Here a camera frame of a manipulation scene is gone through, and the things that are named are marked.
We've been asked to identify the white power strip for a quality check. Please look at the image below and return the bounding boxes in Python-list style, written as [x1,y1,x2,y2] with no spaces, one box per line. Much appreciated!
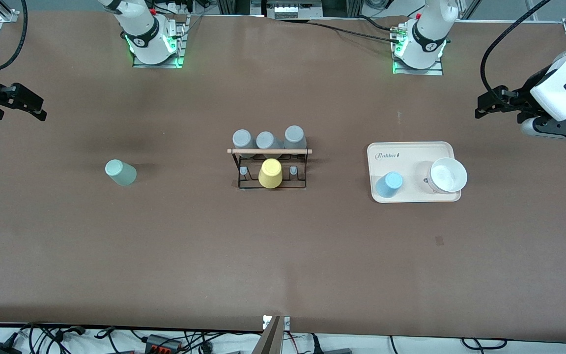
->
[273,2,309,19]

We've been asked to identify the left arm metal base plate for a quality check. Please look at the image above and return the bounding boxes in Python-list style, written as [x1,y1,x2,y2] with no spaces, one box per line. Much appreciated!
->
[392,24,445,76]

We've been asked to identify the yellow plastic cup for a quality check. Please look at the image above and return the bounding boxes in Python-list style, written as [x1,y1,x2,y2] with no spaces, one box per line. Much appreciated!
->
[258,158,283,189]

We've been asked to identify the black table cable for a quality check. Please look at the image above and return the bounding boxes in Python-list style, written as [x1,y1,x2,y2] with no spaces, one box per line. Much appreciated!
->
[307,21,401,44]
[354,15,404,32]

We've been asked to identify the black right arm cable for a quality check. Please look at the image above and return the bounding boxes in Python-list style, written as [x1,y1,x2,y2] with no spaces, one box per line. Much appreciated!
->
[0,0,29,72]

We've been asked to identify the grey-brown beam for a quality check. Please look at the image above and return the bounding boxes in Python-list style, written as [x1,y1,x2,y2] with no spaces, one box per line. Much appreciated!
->
[251,316,282,354]

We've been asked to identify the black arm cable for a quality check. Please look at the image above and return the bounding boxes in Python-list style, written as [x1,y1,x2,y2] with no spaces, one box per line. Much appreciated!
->
[0,0,29,72]
[480,0,554,96]

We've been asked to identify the small metal bracket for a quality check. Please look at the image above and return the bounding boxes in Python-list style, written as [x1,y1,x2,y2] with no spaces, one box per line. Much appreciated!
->
[262,315,291,331]

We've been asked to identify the light blue plastic cup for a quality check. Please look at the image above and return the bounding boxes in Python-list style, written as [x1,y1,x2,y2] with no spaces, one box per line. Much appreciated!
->
[375,172,404,199]

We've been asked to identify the grey plastic cup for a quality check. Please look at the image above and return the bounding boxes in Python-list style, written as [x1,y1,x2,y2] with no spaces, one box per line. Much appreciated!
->
[232,129,256,158]
[255,131,283,158]
[283,125,307,150]

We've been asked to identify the black box orange connectors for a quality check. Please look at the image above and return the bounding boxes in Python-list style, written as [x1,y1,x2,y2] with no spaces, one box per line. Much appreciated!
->
[144,334,184,354]

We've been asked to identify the mint green plastic cup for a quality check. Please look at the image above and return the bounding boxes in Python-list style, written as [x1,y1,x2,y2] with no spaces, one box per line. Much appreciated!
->
[105,159,137,187]

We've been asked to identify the white bowl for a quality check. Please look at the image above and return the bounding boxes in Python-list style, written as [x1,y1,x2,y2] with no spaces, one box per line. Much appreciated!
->
[428,157,468,194]

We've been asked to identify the cream plastic tray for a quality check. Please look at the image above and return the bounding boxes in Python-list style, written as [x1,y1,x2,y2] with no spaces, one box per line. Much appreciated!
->
[367,142,462,204]

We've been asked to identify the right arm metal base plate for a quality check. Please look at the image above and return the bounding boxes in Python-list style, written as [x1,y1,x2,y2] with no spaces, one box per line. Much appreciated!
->
[132,15,186,69]

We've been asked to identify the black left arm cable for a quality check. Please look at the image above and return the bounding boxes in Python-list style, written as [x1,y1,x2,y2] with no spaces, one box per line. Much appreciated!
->
[480,0,554,96]

